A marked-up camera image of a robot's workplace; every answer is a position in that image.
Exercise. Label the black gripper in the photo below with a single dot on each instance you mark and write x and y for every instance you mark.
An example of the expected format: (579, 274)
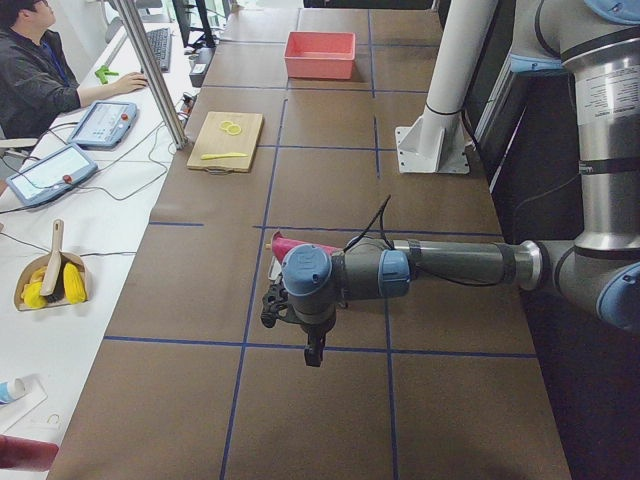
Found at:
(314, 332)

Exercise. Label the green plastic toy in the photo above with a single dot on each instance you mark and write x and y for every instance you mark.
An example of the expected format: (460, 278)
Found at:
(103, 73)

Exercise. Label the pink plastic bin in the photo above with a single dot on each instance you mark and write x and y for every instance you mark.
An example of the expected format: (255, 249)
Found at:
(320, 55)

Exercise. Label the red bottle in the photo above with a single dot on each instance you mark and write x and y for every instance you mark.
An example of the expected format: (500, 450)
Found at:
(26, 454)

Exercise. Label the pink cloth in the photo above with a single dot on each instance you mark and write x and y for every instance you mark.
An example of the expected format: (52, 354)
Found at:
(281, 245)

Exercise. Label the seated person in black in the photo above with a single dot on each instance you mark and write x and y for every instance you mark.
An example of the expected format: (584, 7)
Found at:
(37, 84)

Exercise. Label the black box with label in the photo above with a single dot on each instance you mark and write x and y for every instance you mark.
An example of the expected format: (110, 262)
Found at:
(199, 65)

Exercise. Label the bamboo cutting board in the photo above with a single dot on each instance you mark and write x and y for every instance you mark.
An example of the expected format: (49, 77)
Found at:
(213, 139)

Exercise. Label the teach pendant far from operator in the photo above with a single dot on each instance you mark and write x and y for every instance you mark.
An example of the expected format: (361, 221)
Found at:
(52, 176)

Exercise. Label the black keyboard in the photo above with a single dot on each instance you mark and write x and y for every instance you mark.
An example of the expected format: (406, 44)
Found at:
(160, 42)

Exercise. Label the yellow plastic knife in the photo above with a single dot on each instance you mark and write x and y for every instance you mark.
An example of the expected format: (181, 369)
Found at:
(213, 156)

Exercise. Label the white blue tube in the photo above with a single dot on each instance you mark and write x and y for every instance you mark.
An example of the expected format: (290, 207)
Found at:
(11, 391)

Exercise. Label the teach pendant near operator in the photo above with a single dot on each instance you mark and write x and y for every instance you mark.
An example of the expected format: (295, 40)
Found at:
(104, 125)

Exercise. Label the aluminium frame post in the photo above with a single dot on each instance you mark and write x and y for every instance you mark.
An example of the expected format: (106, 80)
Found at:
(138, 38)

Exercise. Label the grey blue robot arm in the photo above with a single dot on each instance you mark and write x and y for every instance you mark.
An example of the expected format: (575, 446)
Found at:
(598, 43)

